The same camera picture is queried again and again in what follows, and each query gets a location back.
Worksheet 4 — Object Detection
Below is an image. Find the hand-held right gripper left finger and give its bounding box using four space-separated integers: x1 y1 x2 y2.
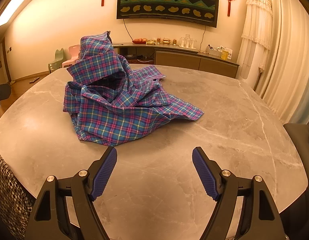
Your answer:
25 146 118 240

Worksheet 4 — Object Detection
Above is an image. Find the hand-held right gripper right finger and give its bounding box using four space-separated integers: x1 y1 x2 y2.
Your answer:
192 147 285 240

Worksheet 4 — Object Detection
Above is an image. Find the blue pink plaid shirt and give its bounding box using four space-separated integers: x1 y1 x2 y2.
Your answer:
63 31 205 147

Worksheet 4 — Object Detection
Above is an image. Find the dark upholstered chair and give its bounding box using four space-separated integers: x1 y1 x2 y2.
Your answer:
279 123 309 240

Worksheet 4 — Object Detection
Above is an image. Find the blue curtain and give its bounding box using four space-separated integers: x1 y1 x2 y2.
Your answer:
287 90 309 125

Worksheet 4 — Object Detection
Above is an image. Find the grey television cabinet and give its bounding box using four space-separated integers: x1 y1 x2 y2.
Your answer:
112 42 240 79

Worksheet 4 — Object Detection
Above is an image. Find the green plastic chair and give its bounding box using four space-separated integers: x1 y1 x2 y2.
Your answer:
48 48 65 73

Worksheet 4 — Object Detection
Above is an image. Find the white desk organizer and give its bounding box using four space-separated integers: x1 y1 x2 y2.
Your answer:
206 44 233 60

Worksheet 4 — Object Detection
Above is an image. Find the pink plastic chair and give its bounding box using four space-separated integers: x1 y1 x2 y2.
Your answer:
62 44 81 68

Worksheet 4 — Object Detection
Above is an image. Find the dark blue object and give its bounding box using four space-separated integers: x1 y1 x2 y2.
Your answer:
0 84 11 109

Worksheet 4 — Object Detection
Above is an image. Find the cream curtain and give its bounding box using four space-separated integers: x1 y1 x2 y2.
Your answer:
254 0 309 125

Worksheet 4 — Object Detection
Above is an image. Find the air conditioner with lace cover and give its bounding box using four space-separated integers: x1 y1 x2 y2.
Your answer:
238 0 273 92

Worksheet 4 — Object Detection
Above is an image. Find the ceiling light panel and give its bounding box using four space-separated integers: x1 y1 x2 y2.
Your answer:
0 0 36 29

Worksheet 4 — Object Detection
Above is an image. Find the thin television cable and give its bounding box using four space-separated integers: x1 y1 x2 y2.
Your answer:
199 25 206 53

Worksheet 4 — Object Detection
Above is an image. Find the black television cable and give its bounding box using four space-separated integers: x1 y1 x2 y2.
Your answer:
123 18 135 43

